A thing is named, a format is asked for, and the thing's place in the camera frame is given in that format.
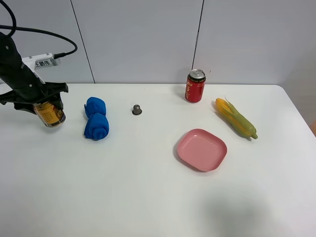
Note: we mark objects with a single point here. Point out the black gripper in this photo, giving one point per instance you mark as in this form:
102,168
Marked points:
26,87

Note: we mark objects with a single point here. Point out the yellow drink can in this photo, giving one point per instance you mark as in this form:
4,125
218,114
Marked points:
49,114

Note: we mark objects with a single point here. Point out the pink square plate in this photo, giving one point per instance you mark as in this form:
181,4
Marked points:
201,150

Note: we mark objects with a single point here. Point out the blue rolled cloth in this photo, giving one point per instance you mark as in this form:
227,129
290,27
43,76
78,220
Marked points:
97,126

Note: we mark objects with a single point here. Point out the white labelled camera mount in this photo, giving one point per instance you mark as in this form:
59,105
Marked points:
41,61

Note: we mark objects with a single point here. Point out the corn cob with husk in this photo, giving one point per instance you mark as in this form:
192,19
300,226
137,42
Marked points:
235,119

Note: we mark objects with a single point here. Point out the red soda can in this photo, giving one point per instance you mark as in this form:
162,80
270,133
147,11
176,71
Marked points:
195,85

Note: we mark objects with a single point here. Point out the small grey capsule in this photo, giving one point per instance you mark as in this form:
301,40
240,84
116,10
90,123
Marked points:
136,110

